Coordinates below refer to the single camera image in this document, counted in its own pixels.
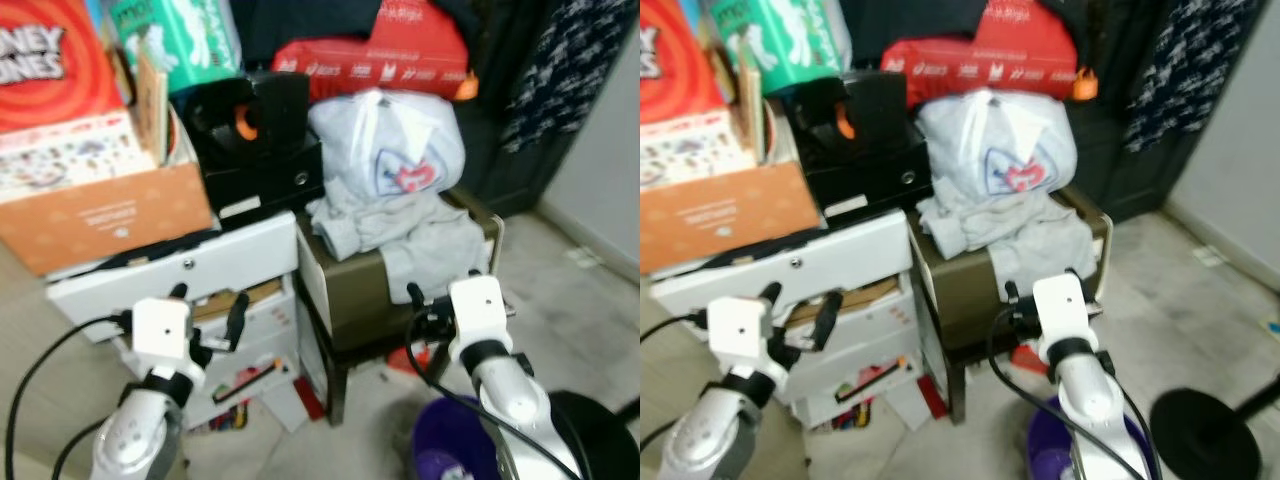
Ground brown flat cardboard box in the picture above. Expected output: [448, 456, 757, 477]
[785, 278, 901, 326]
[193, 278, 286, 323]

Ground white drawer cabinet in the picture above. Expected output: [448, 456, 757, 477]
[648, 208, 919, 433]
[44, 208, 303, 433]

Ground small red object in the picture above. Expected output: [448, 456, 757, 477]
[1008, 343, 1046, 376]
[412, 343, 448, 379]

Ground brown side table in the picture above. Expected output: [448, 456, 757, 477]
[294, 188, 507, 428]
[904, 185, 1114, 423]

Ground colourful flat book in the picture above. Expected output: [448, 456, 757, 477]
[835, 362, 906, 404]
[210, 360, 279, 406]

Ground orange cardboard box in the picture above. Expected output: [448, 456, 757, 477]
[640, 160, 813, 278]
[0, 160, 217, 278]

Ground white paper sheet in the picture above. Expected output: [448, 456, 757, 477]
[262, 383, 313, 434]
[885, 380, 936, 433]

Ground dark wooden wardrobe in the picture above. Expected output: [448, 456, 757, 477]
[450, 0, 601, 219]
[1070, 0, 1231, 223]

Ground purple plastic bucket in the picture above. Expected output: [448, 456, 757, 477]
[1027, 394, 1163, 480]
[410, 394, 506, 480]

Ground grey white crumpled clothes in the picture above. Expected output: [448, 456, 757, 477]
[914, 88, 1103, 303]
[304, 88, 493, 303]

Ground white sticker printed box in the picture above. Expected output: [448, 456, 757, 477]
[0, 110, 166, 204]
[640, 113, 773, 199]

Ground upright brown cardboard book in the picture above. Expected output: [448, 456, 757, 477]
[128, 45, 173, 168]
[738, 45, 783, 166]

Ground black round stand base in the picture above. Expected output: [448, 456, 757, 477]
[545, 388, 641, 480]
[1149, 375, 1280, 480]

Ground dark patterned hanging cloth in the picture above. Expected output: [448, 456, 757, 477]
[1120, 0, 1263, 158]
[498, 0, 629, 158]

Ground red fabric bag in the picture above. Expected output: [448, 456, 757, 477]
[879, 0, 1099, 103]
[271, 0, 479, 103]

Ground red Looney Tunes box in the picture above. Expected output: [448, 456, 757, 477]
[640, 0, 738, 128]
[0, 0, 128, 136]

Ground green diaper pack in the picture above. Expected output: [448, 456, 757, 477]
[709, 0, 853, 98]
[107, 0, 243, 98]

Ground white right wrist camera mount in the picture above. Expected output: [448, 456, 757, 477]
[447, 274, 512, 363]
[1032, 271, 1098, 363]

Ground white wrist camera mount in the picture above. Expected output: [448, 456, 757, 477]
[1032, 271, 1098, 363]
[707, 296, 775, 383]
[447, 274, 512, 363]
[131, 296, 194, 383]

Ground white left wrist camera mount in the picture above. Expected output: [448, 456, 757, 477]
[131, 296, 194, 383]
[707, 296, 775, 383]

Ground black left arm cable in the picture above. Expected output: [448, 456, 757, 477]
[4, 314, 137, 480]
[640, 418, 693, 453]
[50, 440, 101, 480]
[640, 311, 713, 346]

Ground black device with orange ring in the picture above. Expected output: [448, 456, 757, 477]
[184, 70, 327, 219]
[788, 70, 928, 219]

